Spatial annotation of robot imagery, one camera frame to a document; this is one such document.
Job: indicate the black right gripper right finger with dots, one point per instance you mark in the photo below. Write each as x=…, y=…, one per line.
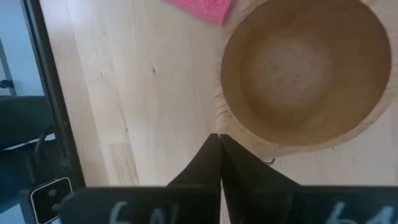
x=248, y=183

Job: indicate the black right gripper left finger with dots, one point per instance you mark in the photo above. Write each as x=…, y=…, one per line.
x=206, y=168

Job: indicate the black aluminium rig frame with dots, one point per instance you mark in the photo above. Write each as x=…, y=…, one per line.
x=53, y=93

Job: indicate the pink cloth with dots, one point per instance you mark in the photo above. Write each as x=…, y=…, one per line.
x=206, y=9

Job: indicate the black white-rimmed camera box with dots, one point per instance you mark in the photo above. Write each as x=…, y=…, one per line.
x=51, y=199

